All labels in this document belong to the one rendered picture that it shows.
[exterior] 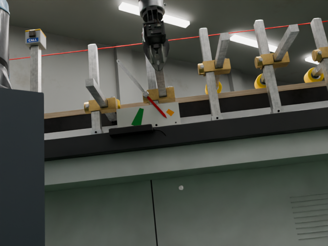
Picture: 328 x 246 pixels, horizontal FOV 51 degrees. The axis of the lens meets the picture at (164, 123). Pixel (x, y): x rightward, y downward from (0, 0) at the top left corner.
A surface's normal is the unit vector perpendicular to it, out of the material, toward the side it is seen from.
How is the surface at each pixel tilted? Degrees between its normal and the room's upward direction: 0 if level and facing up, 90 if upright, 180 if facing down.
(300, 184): 90
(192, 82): 90
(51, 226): 90
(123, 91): 90
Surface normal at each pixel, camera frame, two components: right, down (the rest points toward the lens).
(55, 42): 0.54, -0.29
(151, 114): -0.05, -0.28
